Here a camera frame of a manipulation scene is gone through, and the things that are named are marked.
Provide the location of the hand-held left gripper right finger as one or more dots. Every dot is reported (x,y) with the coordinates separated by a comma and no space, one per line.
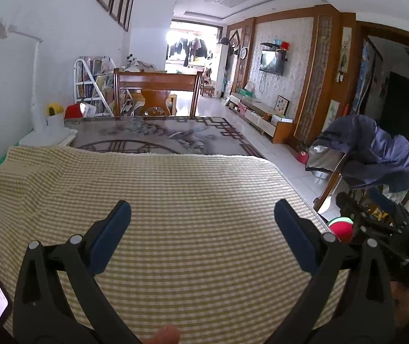
(296,236)

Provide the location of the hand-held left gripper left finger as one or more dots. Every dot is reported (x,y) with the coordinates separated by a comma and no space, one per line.
(113,236)

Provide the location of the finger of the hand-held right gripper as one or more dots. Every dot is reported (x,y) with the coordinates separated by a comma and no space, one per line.
(383,200)
(355,211)

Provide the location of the person's left hand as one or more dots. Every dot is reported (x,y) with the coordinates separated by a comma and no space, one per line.
(163,335)

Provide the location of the carved wooden chair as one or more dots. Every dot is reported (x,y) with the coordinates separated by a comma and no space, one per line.
(330,190)

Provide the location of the purple jacket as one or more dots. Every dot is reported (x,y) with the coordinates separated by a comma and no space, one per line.
(369,150)

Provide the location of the red floor pot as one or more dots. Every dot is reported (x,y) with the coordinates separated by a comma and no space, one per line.
(302,157)

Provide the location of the yellow checked tablecloth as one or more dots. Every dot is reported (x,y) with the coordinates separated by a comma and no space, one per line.
(190,200)

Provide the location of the blue door poster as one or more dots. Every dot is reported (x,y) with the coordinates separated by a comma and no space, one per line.
(367,75)

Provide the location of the framed star picture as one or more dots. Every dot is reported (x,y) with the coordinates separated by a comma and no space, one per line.
(282,105)

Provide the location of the white pen holder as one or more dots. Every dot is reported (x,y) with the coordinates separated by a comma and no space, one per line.
(55,120)

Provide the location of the red object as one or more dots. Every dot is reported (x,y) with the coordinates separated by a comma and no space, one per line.
(73,111)

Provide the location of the yellow toy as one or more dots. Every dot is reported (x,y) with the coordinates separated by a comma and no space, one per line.
(54,108)

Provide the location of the white book rack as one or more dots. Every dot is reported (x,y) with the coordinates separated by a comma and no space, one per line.
(89,82)

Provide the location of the wooden dining chair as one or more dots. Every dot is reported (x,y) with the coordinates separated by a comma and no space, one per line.
(158,84)

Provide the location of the small wooden stool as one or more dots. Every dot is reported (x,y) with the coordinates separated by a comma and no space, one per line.
(207,90)

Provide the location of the white standing air conditioner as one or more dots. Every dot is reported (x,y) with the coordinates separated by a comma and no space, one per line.
(221,70)

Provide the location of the hanging clothes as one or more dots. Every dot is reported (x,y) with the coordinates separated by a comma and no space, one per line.
(188,50)

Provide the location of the wall scroll painting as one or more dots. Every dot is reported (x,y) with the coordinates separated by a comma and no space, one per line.
(345,53)

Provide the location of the wall television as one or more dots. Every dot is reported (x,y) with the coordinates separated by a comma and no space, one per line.
(272,62)

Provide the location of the wall shelf with bowls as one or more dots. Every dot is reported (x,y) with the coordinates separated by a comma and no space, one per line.
(276,46)

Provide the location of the round wall clock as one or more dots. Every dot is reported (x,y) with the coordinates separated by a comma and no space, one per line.
(244,52)

